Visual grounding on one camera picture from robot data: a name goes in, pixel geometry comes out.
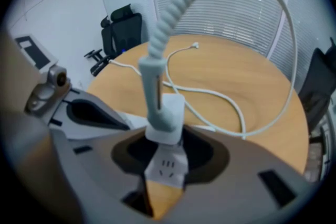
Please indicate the round wooden table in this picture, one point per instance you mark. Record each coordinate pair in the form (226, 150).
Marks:
(223, 68)

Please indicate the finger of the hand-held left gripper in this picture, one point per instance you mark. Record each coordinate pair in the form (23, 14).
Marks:
(105, 105)
(86, 132)

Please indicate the white window blinds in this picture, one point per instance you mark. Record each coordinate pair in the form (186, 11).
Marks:
(236, 8)

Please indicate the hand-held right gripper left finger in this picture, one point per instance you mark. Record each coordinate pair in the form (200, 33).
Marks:
(86, 173)

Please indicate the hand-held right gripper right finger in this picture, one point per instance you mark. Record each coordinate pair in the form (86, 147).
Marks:
(236, 191)

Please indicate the white charger adapter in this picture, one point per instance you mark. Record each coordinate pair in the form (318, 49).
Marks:
(176, 112)

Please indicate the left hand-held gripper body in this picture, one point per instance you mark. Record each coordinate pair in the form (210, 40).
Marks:
(42, 91)

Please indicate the white power strip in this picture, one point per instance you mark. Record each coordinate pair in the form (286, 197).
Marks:
(168, 165)

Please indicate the black office chair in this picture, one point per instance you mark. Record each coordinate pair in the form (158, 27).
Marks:
(317, 81)
(128, 31)
(106, 34)

